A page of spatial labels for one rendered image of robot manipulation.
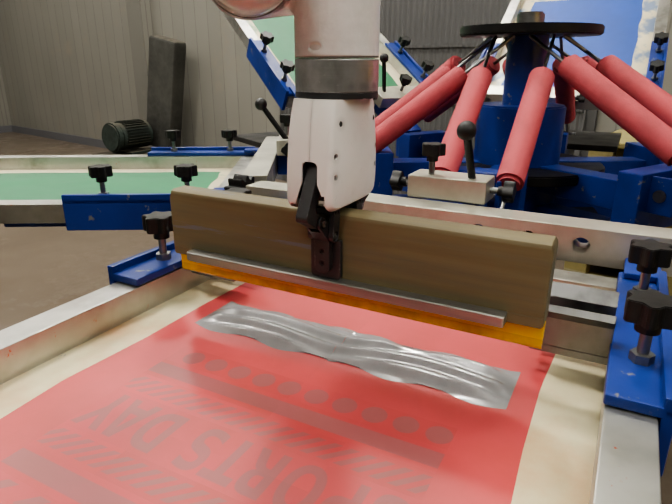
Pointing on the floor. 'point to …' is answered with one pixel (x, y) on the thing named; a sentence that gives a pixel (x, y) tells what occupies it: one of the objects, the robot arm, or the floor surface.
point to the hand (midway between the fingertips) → (335, 252)
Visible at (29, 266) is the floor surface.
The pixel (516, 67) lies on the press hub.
